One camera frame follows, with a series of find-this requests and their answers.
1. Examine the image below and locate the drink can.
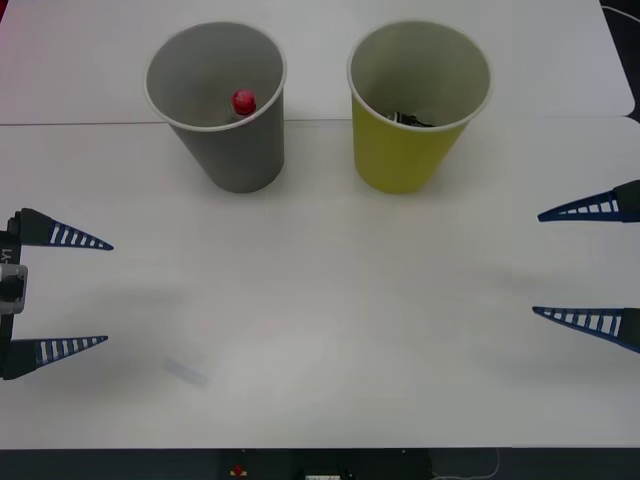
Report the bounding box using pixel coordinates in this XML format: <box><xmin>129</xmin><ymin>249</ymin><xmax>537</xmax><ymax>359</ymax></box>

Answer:
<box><xmin>387</xmin><ymin>110</ymin><xmax>437</xmax><ymax>129</ymax></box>

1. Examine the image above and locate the yellow-green plastic waste bin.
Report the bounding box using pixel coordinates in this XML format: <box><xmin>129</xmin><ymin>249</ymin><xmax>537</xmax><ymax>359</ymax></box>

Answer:
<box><xmin>346</xmin><ymin>18</ymin><xmax>494</xmax><ymax>195</ymax></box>

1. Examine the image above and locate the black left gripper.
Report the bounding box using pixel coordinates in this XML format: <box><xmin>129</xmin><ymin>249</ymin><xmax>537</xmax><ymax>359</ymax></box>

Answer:
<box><xmin>0</xmin><ymin>207</ymin><xmax>115</xmax><ymax>382</ymax></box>

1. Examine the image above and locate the grey plastic waste bin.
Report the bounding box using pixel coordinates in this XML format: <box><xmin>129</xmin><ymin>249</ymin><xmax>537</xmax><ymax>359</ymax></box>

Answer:
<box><xmin>143</xmin><ymin>19</ymin><xmax>289</xmax><ymax>195</ymax></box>

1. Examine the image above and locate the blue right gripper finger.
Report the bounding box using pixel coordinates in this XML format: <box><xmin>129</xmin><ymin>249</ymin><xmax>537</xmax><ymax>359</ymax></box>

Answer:
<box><xmin>531</xmin><ymin>306</ymin><xmax>640</xmax><ymax>356</ymax></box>
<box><xmin>537</xmin><ymin>180</ymin><xmax>640</xmax><ymax>224</ymax></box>

